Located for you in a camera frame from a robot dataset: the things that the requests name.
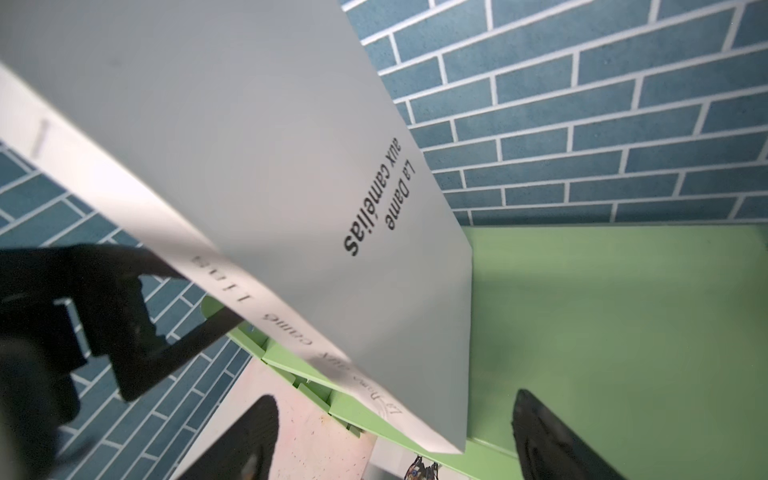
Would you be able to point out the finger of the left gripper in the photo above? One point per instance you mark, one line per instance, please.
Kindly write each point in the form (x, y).
(107, 294)

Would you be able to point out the green two-tier shelf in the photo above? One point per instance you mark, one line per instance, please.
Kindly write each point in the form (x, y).
(649, 343)

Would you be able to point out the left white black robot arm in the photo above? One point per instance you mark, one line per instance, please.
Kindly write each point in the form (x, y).
(34, 403)

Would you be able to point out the white La Dame aux camelias book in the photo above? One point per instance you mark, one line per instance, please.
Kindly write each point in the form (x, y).
(252, 146)

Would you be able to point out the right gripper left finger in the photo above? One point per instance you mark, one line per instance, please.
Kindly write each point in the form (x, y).
(245, 450)

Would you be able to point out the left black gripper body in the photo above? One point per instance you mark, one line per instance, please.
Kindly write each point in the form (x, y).
(33, 280)

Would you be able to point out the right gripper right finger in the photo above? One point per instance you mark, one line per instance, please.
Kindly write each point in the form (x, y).
(548, 449)

